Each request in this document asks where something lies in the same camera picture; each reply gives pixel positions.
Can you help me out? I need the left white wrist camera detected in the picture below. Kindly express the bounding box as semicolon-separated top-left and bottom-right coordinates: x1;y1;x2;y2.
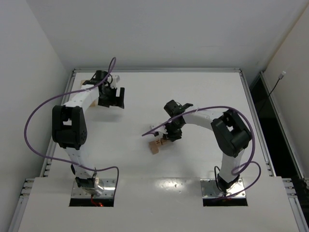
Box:
110;75;120;89

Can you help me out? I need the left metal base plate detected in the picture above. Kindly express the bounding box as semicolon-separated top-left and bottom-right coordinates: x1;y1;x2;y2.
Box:
71;178;116;199

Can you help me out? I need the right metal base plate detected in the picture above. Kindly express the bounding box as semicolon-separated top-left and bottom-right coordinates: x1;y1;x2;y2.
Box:
200;178;246;200

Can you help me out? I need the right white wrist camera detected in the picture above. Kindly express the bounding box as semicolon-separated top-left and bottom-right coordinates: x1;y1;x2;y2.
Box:
150;124;167;136

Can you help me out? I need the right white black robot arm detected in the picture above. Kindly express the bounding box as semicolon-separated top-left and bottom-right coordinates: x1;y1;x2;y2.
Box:
163;100;252;193

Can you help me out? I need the black wall cable white plug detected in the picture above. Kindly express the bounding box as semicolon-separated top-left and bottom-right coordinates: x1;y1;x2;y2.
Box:
267;71;286;98

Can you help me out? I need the wooden block letter H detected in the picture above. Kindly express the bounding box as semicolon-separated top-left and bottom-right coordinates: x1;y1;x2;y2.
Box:
154;139;162;147

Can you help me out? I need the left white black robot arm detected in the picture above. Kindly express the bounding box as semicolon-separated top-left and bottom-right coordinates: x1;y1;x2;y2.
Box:
52;70;125;193

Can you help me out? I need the metal base plate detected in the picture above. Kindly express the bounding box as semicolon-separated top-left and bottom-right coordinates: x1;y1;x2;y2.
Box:
200;178;246;200
71;178;116;199

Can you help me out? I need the red wire under left base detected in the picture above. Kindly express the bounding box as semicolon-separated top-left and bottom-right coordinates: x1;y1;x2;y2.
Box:
90;196;104;207

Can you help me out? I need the small wooden cube block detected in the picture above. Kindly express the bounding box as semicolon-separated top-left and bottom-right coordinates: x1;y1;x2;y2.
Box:
160;138;171;145

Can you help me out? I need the front left wooden block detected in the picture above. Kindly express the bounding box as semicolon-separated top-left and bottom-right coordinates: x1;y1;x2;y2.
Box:
149;141;159;155

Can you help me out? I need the black cable at right base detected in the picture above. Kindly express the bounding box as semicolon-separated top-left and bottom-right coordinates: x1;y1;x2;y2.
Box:
214;165;224;191

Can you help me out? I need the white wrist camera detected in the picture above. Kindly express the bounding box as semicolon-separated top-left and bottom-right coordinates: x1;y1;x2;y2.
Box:
110;75;120;89
150;124;167;136

